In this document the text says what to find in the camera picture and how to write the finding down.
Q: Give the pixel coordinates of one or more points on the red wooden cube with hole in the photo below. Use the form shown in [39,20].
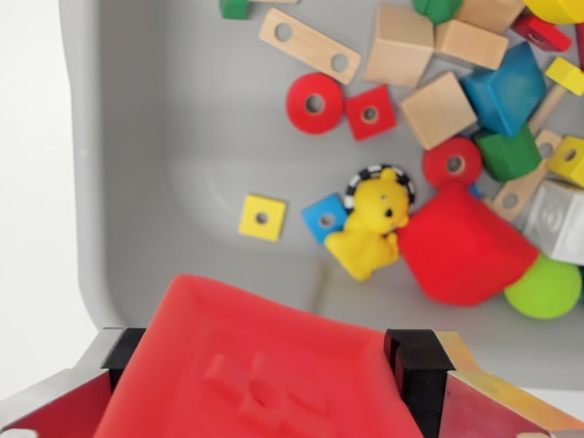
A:
[381,125]

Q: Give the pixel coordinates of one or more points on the light green foam ball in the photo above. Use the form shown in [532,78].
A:
[543,289]

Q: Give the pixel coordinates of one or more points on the yellow flat square with hole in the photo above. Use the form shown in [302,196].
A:
[253,228]

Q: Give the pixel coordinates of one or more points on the yellow sliced wooden banana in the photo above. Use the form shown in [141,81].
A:
[556,11]

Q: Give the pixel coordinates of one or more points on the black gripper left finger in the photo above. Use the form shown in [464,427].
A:
[50,401]

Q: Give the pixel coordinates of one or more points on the yellow hex-headed wooden bolt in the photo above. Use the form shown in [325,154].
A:
[566,75]

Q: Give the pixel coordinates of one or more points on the green-headed wooden bolt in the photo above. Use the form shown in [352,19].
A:
[438,10]
[233,8]

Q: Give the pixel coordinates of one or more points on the green wooden block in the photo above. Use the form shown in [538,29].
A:
[506,155]

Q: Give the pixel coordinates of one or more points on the grey plastic bin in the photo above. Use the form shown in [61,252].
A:
[182,137]

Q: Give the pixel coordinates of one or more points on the red wooden block with hole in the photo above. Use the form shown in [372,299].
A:
[554,38]

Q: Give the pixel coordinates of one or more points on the yellow rubber bear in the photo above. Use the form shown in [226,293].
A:
[365,237]

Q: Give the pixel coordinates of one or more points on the natural wooden block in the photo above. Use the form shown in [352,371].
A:
[397,50]
[438,111]
[490,11]
[470,43]

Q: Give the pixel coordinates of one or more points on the blue wooden cube with hole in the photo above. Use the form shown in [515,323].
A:
[315,228]

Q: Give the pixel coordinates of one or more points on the yellow wooden cube with holes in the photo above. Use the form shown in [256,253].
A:
[572,169]

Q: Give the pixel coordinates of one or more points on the large red foam cone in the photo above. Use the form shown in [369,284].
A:
[461,251]

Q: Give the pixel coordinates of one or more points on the wooden strip with two holes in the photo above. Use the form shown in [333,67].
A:
[310,43]
[524,187]

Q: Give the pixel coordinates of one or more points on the red embossed soft cube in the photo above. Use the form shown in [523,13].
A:
[255,347]

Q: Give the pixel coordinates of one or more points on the teal blue wooden block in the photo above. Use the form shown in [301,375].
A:
[506,89]

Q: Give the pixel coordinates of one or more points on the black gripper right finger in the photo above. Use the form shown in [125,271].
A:
[424,388]

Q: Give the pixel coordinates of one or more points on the white embossed soft block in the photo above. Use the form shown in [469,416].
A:
[556,223]

